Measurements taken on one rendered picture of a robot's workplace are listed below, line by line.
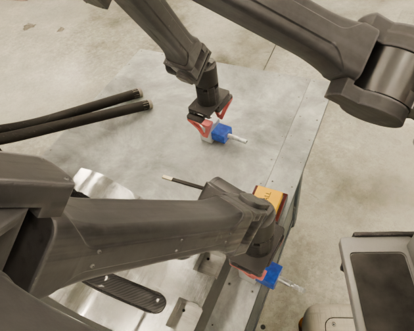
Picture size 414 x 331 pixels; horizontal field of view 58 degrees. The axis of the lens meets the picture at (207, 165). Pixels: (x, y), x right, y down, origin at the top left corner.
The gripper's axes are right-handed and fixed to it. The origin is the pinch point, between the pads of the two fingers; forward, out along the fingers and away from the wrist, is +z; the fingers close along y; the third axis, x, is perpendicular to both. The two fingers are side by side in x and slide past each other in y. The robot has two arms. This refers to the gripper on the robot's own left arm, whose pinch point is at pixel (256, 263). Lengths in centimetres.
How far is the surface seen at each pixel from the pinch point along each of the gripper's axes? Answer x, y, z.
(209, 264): -7.5, 5.2, -1.8
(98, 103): -64, -24, 1
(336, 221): 7, -70, 86
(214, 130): -26.7, -29.0, 1.4
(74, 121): -62, -13, -2
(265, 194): -5.9, -16.3, 1.1
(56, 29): -261, -146, 92
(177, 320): -7.2, 17.0, -2.1
